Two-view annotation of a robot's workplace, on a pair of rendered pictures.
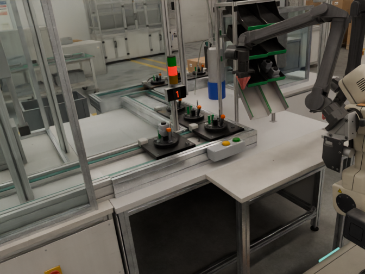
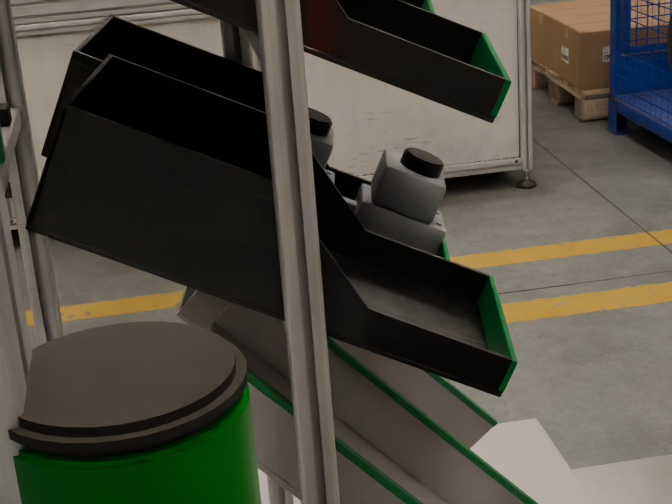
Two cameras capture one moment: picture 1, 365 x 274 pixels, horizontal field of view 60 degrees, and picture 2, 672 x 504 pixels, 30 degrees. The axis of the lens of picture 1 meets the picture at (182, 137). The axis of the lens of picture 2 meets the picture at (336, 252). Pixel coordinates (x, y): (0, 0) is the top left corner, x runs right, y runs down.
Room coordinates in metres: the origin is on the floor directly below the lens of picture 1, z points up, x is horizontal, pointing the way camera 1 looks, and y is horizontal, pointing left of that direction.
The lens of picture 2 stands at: (1.68, 0.21, 1.52)
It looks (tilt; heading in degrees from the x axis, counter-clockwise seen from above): 21 degrees down; 291
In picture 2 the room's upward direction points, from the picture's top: 4 degrees counter-clockwise
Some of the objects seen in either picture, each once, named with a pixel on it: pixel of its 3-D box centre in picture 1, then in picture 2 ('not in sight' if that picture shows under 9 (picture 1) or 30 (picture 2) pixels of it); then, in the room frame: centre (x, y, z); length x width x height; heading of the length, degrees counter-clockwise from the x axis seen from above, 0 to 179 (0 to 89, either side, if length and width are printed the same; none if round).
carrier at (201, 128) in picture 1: (215, 121); not in sight; (1.79, -0.20, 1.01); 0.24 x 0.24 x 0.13; 29
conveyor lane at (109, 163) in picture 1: (171, 149); not in sight; (1.67, 0.07, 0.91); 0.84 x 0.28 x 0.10; 119
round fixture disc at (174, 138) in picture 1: (165, 141); not in sight; (1.63, 0.09, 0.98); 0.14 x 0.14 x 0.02
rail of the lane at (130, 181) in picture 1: (190, 158); not in sight; (1.53, -0.03, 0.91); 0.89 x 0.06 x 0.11; 119
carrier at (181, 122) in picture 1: (193, 111); not in sight; (2.00, -0.09, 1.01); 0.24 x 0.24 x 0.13; 29
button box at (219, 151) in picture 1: (226, 149); not in sight; (1.56, -0.23, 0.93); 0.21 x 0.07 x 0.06; 119
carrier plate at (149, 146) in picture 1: (166, 144); not in sight; (1.63, 0.09, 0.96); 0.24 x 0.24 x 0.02; 29
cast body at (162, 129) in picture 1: (163, 128); not in sight; (1.64, 0.10, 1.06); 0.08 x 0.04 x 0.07; 29
